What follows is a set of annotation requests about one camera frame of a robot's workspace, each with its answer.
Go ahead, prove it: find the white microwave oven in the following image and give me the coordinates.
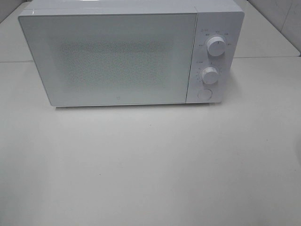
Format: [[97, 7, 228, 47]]
[[18, 0, 245, 104]]

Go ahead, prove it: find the white microwave door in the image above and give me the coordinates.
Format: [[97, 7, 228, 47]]
[[19, 14, 197, 107]]

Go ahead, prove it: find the round white door button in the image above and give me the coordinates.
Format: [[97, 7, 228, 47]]
[[198, 89, 213, 101]]

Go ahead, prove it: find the white microwave knob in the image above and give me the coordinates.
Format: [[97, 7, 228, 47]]
[[206, 35, 226, 57], [201, 67, 219, 85]]

